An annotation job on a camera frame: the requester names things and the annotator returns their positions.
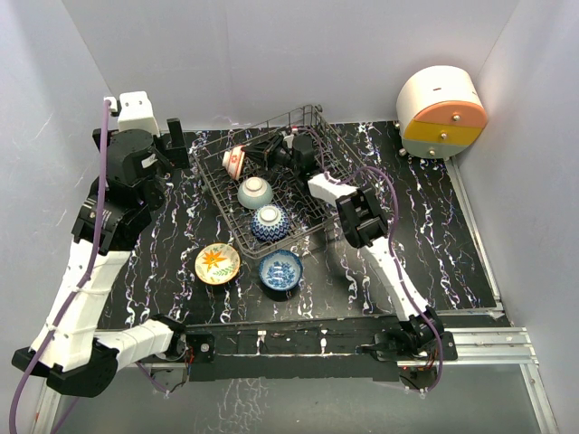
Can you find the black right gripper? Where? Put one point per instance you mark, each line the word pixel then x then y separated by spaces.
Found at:
pixel 263 152

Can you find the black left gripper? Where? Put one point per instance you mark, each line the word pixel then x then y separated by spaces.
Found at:
pixel 175 149

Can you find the orange leaf pattern bowl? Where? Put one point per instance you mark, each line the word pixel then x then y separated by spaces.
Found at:
pixel 233 160

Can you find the green line pattern bowl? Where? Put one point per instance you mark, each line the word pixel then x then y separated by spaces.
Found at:
pixel 255 192

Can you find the red diamond pattern bowl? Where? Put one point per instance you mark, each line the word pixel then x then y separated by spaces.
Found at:
pixel 270 223

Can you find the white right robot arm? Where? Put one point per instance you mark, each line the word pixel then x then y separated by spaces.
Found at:
pixel 365 227

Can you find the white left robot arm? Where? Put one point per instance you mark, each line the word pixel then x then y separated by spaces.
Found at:
pixel 68 353

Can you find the blue rose pattern bowl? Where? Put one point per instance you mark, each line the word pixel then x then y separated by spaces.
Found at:
pixel 280 270

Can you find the yellow flower pattern bowl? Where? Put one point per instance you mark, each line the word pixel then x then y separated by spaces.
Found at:
pixel 217 264

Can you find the round drawer cabinet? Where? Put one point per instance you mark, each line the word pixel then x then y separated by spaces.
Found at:
pixel 439 113

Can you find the grey wire dish rack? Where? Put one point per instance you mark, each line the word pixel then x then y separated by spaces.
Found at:
pixel 306 213

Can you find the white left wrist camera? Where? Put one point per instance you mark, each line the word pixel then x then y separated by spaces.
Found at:
pixel 134 110

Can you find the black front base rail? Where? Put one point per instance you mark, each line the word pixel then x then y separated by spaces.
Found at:
pixel 353 347

